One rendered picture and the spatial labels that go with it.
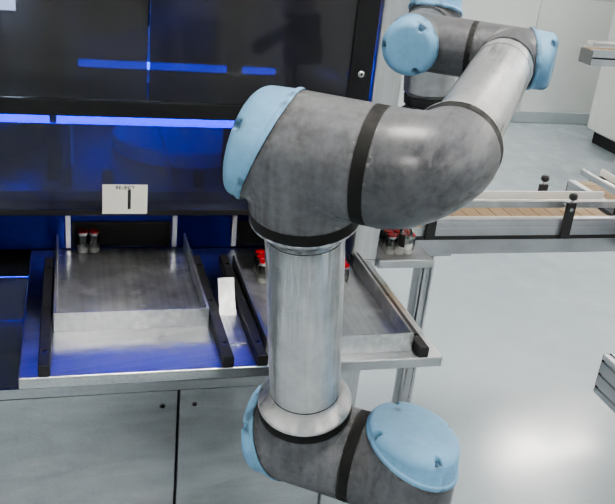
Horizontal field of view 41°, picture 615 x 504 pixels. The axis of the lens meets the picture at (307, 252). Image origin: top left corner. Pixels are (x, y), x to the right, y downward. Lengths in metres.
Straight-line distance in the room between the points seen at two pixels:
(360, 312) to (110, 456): 0.69
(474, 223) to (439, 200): 1.23
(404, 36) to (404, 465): 0.53
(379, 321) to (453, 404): 1.49
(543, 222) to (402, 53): 1.04
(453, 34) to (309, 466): 0.57
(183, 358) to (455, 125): 0.74
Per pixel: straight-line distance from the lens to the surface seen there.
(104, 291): 1.58
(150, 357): 1.38
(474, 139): 0.78
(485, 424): 2.95
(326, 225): 0.80
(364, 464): 1.02
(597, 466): 2.91
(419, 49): 1.11
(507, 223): 2.03
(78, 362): 1.37
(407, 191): 0.74
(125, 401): 1.85
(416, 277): 2.05
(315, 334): 0.90
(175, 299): 1.56
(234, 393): 1.88
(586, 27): 7.39
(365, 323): 1.53
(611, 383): 2.34
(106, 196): 1.64
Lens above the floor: 1.59
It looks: 23 degrees down
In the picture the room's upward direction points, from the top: 6 degrees clockwise
